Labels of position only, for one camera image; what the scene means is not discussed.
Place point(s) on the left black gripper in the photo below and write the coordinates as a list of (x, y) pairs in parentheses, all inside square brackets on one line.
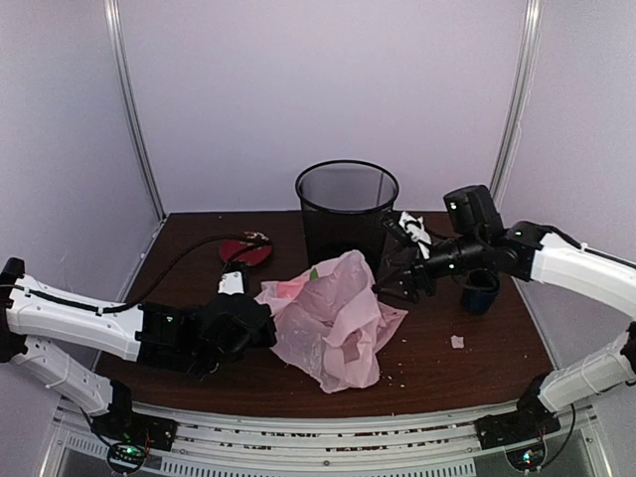
[(266, 338)]

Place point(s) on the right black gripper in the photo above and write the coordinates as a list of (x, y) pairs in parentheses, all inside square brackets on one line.
[(409, 282)]

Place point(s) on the pink plastic trash bag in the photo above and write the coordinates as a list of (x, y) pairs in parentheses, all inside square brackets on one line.
[(330, 324)]

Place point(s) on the black mesh trash bin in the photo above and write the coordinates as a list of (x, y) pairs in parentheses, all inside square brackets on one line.
[(343, 202)]

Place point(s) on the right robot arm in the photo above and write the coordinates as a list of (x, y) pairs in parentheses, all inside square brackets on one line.
[(529, 252)]

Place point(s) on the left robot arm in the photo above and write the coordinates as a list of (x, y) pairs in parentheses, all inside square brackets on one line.
[(195, 342)]

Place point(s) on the dark blue cup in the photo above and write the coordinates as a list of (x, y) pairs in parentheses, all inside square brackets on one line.
[(480, 291)]

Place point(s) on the red floral plate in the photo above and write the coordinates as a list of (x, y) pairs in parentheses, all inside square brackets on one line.
[(250, 248)]

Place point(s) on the small pink bag scrap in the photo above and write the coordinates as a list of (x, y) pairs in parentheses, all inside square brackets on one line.
[(457, 342)]

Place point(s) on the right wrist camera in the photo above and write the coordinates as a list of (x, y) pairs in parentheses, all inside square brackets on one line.
[(408, 231)]

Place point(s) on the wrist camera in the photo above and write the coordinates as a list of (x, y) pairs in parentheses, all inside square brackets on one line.
[(408, 231), (234, 279)]

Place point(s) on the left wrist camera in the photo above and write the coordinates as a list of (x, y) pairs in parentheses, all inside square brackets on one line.
[(234, 279)]

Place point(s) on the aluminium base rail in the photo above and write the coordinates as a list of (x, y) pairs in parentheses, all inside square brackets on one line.
[(443, 443)]

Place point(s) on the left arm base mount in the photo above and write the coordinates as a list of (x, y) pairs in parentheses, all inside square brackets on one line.
[(129, 446)]

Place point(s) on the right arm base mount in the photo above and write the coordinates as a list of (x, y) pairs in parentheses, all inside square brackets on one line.
[(520, 434)]

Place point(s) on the right aluminium frame post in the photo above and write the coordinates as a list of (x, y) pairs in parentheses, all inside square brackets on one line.
[(520, 95)]

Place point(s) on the aluminium frame post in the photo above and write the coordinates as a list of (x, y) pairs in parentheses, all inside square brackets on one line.
[(520, 95), (115, 32)]

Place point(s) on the left aluminium frame post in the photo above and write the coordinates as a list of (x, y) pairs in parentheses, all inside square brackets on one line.
[(115, 32)]

